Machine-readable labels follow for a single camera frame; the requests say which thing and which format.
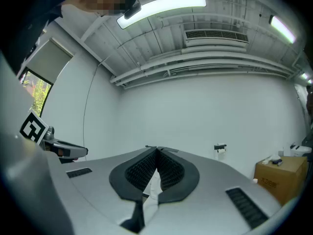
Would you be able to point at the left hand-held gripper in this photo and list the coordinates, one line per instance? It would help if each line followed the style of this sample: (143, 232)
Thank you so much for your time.
(33, 128)

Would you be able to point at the black toilet paper holder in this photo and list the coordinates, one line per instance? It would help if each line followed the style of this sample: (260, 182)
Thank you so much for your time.
(220, 146)

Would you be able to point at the white cloth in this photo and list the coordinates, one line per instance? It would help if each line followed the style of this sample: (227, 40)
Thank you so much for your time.
(270, 159)

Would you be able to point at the window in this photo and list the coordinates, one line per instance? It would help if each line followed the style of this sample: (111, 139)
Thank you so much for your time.
(39, 94)

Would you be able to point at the white toilet paper roll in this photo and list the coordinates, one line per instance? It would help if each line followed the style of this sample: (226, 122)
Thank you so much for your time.
(220, 153)

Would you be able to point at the short ceiling light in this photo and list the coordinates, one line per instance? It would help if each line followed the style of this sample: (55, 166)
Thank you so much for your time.
(283, 29)

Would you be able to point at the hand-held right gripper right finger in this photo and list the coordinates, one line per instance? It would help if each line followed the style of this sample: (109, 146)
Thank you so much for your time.
(185, 180)

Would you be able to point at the white ceiling pipes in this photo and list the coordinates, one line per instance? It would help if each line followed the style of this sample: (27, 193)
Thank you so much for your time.
(195, 66)

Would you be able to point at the white toilet seat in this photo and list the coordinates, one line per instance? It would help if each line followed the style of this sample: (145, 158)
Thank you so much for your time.
(153, 187)

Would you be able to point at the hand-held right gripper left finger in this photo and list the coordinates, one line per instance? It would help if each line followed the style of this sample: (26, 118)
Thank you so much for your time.
(122, 180)

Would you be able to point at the brown cardboard box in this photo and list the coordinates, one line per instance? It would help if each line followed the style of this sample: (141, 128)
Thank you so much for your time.
(281, 180)

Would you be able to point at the long ceiling light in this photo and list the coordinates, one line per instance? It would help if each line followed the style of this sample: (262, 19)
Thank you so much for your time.
(161, 7)

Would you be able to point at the black head-worn camera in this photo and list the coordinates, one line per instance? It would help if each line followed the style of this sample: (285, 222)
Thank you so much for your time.
(133, 7)

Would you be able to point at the grey roller blind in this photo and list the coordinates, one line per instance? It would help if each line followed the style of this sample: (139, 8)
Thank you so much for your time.
(49, 60)

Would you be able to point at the person's dark clothing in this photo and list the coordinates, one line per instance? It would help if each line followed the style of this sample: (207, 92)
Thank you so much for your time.
(27, 21)

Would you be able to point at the white air conditioner unit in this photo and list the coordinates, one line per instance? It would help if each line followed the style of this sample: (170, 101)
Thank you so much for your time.
(215, 39)

